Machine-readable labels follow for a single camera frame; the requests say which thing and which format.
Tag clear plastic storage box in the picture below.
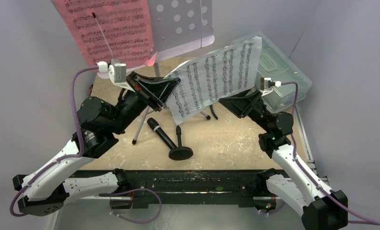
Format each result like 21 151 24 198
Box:
231 32 312 113

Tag black handheld microphone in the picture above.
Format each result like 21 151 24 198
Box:
147 118 177 149

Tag pink sheet music page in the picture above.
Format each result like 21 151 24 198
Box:
52 0 157 70

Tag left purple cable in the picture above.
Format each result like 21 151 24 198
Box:
9 62 162 224

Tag black desktop microphone stand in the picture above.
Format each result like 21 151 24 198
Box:
168 126 193 161

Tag blue handled cutting pliers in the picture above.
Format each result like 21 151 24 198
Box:
209 105 219 120

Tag lilac folding music stand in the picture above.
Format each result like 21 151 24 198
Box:
51 0 215 145

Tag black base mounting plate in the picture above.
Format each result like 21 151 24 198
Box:
72 170 305 209

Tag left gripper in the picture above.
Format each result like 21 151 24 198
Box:
107 71 180 135

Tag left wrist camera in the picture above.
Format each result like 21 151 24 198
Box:
97 59 134 92

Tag white sheet music page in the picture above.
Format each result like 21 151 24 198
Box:
166 36 262 125

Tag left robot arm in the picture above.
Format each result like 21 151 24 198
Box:
10 72 181 217

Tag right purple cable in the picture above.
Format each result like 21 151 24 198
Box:
257 80 380 226

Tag aluminium rail frame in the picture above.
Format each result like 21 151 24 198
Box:
45 106 342 230

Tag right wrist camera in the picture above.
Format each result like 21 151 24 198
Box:
259 77 282 96

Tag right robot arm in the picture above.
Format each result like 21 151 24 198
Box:
219 91 348 230

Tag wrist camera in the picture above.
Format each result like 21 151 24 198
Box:
259 77 282 96
97 59 134 92

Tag purple cable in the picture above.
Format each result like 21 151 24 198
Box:
9 62 162 224
257 80 380 226

